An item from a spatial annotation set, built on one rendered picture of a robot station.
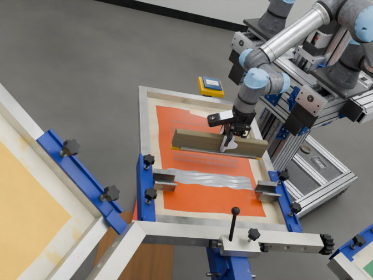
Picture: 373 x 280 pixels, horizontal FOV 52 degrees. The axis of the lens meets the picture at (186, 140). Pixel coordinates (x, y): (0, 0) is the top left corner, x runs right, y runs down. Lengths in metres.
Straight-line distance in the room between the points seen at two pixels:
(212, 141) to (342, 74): 0.78
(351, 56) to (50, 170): 1.42
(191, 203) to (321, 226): 1.82
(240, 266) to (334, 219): 2.08
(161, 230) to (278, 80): 0.65
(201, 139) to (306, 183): 1.70
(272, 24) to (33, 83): 2.07
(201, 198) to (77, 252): 0.62
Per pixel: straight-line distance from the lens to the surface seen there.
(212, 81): 2.13
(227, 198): 1.55
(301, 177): 3.08
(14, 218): 1.02
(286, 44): 1.52
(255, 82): 1.33
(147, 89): 1.87
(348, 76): 2.00
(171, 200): 1.45
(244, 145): 1.54
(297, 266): 2.81
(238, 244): 1.27
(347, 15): 1.55
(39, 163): 1.09
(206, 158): 1.66
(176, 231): 1.27
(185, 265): 2.47
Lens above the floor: 2.04
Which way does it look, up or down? 40 degrees down
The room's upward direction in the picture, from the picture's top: 21 degrees clockwise
